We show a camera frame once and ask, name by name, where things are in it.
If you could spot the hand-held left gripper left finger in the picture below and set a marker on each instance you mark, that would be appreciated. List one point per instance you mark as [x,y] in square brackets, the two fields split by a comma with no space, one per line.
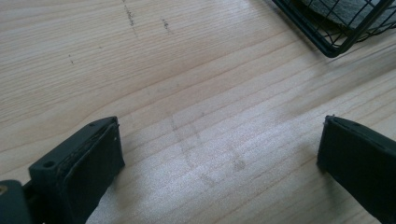
[77,168]

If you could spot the grey cloth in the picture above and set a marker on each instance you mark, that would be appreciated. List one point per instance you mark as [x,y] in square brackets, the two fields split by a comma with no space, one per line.
[342,11]

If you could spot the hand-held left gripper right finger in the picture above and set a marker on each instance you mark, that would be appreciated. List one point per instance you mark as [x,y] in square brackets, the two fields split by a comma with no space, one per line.
[361,161]

